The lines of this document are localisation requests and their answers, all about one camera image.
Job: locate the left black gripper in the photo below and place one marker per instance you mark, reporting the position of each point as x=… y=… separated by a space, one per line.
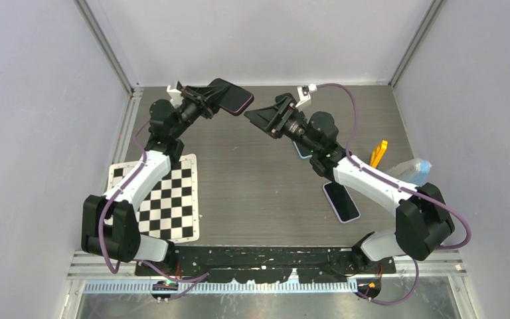
x=206 y=100

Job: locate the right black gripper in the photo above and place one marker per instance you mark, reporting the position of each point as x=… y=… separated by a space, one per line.
x=264 y=118

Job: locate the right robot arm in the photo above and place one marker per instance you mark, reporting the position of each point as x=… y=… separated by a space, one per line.
x=422 y=220

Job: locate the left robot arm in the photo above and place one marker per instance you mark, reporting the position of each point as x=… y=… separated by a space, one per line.
x=109 y=224

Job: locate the phone with blue case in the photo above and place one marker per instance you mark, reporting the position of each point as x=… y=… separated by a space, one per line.
x=302 y=151

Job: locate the phone with lilac case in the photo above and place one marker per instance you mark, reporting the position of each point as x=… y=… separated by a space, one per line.
x=341 y=202

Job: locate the yellow plastic tool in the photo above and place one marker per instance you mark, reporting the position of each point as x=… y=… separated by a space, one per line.
x=378 y=153

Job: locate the checkerboard calibration mat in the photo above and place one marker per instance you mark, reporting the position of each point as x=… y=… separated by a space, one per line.
x=164 y=195

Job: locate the blue plastic bag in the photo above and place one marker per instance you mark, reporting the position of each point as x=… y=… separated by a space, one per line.
x=414 y=171

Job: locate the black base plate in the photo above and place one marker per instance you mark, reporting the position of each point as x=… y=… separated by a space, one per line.
x=264 y=265

